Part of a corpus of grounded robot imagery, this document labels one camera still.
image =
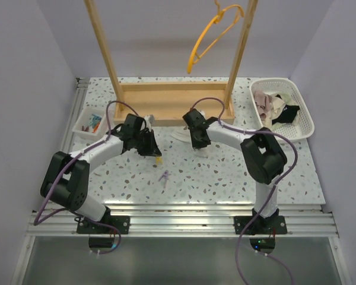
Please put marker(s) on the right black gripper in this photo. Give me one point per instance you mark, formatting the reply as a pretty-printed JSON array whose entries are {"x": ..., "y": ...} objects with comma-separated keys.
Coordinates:
[{"x": 196, "y": 143}]

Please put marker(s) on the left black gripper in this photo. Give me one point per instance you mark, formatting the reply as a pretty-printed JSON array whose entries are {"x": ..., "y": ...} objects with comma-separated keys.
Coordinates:
[{"x": 152, "y": 149}]

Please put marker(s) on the yellow clothespin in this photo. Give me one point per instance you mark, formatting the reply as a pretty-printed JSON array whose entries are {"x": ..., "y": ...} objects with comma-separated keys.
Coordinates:
[{"x": 158, "y": 160}]

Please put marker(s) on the white underwear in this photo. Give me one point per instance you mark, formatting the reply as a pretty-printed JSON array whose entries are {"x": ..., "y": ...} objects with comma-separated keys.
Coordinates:
[{"x": 183, "y": 135}]

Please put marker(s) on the purple clothespin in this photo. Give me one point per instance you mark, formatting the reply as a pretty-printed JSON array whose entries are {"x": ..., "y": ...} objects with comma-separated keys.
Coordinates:
[{"x": 164, "y": 178}]

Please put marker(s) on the orange plastic hanger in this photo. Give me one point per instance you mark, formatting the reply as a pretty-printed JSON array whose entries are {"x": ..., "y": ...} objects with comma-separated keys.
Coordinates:
[{"x": 224, "y": 20}]

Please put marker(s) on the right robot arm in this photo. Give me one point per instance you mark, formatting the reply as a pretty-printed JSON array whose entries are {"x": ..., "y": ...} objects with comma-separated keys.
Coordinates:
[{"x": 264, "y": 160}]

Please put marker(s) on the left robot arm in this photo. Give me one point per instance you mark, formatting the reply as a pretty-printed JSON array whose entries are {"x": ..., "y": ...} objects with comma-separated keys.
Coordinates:
[{"x": 67, "y": 177}]

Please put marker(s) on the wooden hanging rack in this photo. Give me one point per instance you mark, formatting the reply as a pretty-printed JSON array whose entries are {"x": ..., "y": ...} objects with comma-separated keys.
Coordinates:
[{"x": 168, "y": 101}]

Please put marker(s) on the clothespins in tray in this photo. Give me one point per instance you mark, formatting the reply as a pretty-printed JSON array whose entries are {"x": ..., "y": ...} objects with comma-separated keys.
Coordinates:
[{"x": 93, "y": 124}]

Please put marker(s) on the white clothespin tray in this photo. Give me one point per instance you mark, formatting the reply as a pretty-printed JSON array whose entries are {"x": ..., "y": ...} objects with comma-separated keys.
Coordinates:
[{"x": 84, "y": 118}]

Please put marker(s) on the clothes in basket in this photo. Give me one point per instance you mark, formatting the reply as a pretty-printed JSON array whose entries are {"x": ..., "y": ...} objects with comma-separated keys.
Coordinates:
[{"x": 276, "y": 110}]

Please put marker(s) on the white laundry basket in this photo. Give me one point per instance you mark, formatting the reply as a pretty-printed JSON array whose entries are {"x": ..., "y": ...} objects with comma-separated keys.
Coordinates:
[{"x": 305, "y": 127}]

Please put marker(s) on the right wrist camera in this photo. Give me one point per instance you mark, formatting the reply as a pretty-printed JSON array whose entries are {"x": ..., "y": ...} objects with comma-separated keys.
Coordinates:
[{"x": 202, "y": 112}]

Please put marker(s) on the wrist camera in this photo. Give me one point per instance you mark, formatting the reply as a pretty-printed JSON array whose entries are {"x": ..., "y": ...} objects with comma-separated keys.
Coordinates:
[
  {"x": 202, "y": 112},
  {"x": 149, "y": 120}
]

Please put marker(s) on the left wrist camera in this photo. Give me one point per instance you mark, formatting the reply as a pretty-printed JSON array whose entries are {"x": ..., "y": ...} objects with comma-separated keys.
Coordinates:
[{"x": 149, "y": 120}]

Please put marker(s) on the aluminium mounting rail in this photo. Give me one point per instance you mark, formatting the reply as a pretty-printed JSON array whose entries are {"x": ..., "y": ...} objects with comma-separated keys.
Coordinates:
[{"x": 203, "y": 195}]

